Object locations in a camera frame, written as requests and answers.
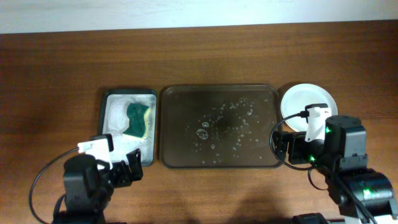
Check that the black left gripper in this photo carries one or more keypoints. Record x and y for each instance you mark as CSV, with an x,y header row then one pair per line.
x,y
125,170

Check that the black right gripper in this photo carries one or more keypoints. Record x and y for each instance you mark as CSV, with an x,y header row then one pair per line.
x,y
288,147

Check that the white plate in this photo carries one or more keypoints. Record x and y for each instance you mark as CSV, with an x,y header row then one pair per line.
x,y
296,98

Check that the green and yellow sponge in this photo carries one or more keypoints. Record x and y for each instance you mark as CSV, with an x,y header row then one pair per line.
x,y
136,114

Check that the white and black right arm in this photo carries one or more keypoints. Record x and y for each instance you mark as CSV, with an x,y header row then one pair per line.
x,y
338,153

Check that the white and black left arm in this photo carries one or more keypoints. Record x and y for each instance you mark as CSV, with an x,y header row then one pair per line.
x,y
89,184

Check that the black soapy water tray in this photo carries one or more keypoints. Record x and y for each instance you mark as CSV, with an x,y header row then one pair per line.
x,y
113,121

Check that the dark brown serving tray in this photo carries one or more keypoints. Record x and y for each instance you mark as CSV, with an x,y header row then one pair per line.
x,y
218,126

